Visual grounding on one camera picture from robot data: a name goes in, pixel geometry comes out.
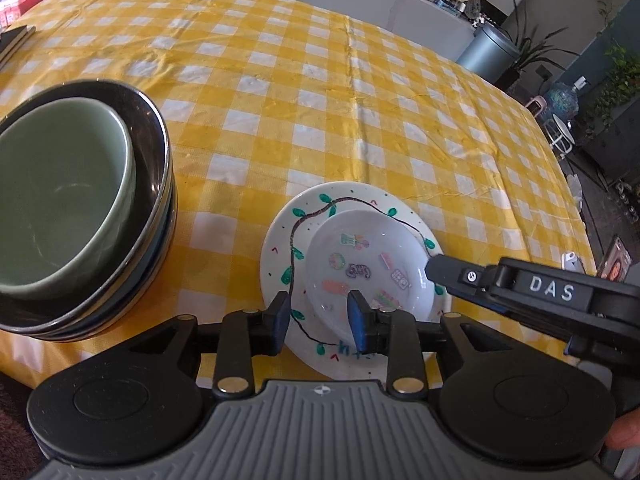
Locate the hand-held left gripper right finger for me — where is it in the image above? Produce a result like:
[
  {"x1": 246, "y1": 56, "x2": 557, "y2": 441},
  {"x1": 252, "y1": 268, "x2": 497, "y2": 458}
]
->
[{"x1": 346, "y1": 290, "x2": 507, "y2": 396}]

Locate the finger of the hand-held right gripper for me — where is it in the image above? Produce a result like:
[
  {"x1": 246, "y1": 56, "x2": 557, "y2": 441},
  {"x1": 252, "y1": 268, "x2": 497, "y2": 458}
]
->
[
  {"x1": 425, "y1": 254, "x2": 501, "y2": 307},
  {"x1": 487, "y1": 294, "x2": 576, "y2": 357}
]

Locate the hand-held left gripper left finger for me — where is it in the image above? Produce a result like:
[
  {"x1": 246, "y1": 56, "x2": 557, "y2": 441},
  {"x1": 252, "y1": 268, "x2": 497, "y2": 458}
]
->
[{"x1": 125, "y1": 291, "x2": 292, "y2": 395}]

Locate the small white sticker plate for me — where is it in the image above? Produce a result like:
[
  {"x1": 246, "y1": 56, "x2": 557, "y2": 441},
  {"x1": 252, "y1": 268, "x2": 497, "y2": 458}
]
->
[{"x1": 305, "y1": 208, "x2": 432, "y2": 342}]

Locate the white fruit pattern plate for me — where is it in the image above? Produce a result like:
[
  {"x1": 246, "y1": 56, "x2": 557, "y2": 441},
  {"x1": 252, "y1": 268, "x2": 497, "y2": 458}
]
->
[{"x1": 260, "y1": 181, "x2": 453, "y2": 382}]

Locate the dark blue bowl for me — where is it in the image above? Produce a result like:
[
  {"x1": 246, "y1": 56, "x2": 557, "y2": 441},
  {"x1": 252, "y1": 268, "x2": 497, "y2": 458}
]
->
[{"x1": 30, "y1": 185, "x2": 179, "y2": 344}]

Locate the stainless steel bowl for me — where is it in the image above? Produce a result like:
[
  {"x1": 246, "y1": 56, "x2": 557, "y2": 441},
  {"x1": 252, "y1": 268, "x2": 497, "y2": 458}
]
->
[{"x1": 0, "y1": 79, "x2": 174, "y2": 337}]

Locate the green ceramic bowl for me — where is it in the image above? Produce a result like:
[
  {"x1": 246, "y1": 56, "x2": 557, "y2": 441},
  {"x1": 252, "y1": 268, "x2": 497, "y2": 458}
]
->
[{"x1": 0, "y1": 97, "x2": 137, "y2": 302}]

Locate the person's right hand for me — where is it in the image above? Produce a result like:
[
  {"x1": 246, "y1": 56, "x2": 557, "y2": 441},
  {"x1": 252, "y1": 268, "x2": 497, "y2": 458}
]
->
[{"x1": 604, "y1": 410, "x2": 640, "y2": 453}]

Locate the white stool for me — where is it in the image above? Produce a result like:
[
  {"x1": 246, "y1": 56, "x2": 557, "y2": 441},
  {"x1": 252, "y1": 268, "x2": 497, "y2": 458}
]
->
[{"x1": 550, "y1": 112, "x2": 576, "y2": 161}]

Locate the blue water jug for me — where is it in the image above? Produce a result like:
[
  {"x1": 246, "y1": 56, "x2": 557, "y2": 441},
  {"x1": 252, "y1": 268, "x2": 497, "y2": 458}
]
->
[{"x1": 545, "y1": 76, "x2": 581, "y2": 121}]

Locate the yellow checked tablecloth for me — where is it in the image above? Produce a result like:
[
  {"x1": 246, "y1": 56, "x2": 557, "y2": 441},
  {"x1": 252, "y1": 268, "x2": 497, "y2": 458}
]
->
[{"x1": 0, "y1": 0, "x2": 597, "y2": 392}]

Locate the hanging vine plant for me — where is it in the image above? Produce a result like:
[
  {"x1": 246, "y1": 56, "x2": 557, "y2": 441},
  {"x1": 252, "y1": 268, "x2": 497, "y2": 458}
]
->
[{"x1": 580, "y1": 45, "x2": 640, "y2": 146}]

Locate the grey trash bin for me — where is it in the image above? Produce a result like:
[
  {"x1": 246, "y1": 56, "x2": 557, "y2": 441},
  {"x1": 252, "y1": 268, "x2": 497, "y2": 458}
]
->
[{"x1": 456, "y1": 24, "x2": 522, "y2": 83}]

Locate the potted green plant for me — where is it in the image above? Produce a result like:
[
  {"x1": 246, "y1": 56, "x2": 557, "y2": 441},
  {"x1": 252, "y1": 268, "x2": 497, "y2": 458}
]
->
[{"x1": 500, "y1": 0, "x2": 581, "y2": 92}]

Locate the white cabinet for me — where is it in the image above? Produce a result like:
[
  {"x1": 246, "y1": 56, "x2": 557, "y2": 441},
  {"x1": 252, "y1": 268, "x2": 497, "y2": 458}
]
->
[{"x1": 295, "y1": 0, "x2": 476, "y2": 61}]

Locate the black notebook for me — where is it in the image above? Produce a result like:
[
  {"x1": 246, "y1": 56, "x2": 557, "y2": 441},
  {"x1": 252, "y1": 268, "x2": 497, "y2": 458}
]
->
[{"x1": 0, "y1": 25, "x2": 37, "y2": 63}]

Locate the red box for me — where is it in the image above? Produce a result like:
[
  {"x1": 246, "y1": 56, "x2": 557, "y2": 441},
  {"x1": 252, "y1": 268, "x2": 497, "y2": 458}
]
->
[{"x1": 0, "y1": 0, "x2": 43, "y2": 28}]

